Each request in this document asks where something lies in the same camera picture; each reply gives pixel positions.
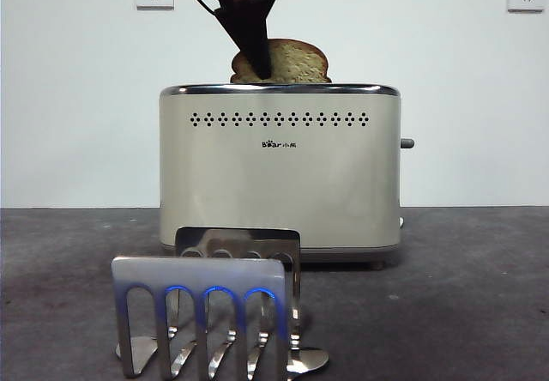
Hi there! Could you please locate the cream two-slot toaster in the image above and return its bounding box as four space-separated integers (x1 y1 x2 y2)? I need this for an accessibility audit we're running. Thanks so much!
158 82 403 271

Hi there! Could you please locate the shiny steel toast rack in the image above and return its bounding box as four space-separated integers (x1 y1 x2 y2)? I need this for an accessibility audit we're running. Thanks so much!
110 226 331 381

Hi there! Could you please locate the brown crust bread slice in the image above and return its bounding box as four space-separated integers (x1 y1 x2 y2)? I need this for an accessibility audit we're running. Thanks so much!
229 38 333 85

